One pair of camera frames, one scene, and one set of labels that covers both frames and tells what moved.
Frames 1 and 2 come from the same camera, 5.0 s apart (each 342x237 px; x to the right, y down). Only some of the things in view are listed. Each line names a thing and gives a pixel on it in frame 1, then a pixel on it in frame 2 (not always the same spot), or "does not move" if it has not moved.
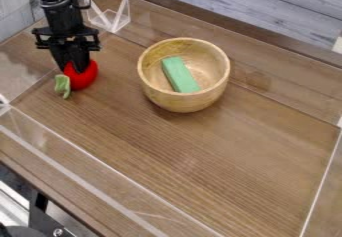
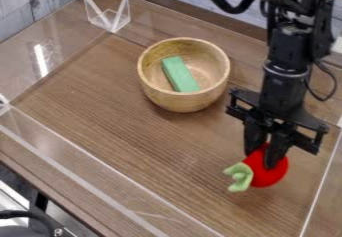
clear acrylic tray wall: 111,202 does not move
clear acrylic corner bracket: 109,20 does not move
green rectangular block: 179,74 does not move
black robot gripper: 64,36 -> 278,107
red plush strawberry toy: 83,79 -> 251,172
